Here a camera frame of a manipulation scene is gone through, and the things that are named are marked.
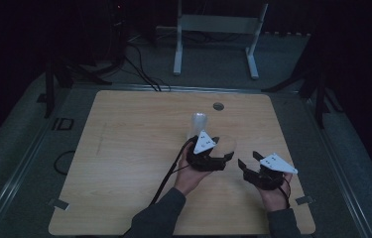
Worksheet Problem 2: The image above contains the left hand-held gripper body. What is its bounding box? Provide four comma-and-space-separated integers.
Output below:
186, 129, 235, 173

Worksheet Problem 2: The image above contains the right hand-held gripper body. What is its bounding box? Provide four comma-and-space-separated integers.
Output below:
243, 152, 299, 191

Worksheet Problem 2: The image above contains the stack of clear plastic cups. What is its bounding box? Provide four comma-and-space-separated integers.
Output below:
186, 111, 209, 141

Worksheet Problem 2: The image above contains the person's left hand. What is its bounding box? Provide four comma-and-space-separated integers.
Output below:
174, 149, 213, 196

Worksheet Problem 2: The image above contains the person's right hand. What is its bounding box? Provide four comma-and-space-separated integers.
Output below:
256, 173, 295, 213

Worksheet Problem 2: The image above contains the grey tape piece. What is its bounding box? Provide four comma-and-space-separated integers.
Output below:
295, 195, 315, 206
48, 198, 71, 211

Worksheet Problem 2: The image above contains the black stand with legs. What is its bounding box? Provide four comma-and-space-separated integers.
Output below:
43, 58, 113, 119
261, 63, 344, 130

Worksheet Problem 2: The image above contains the white metal stand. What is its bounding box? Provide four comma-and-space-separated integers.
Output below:
172, 0, 270, 80

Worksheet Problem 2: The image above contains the black floor tape marking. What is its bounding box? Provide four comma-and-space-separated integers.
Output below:
51, 117, 75, 132

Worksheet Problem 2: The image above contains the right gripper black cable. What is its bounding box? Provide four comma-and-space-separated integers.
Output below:
277, 174, 293, 210

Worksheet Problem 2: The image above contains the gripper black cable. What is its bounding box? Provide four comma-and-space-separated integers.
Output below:
277, 174, 293, 210
120, 135, 199, 238

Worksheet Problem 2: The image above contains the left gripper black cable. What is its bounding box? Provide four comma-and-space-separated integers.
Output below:
120, 135, 199, 238

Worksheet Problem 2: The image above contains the bundle of black floor cables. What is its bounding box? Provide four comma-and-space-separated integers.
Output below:
120, 39, 172, 92

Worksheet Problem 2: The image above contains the black cable loop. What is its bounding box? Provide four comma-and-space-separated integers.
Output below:
53, 150, 76, 177

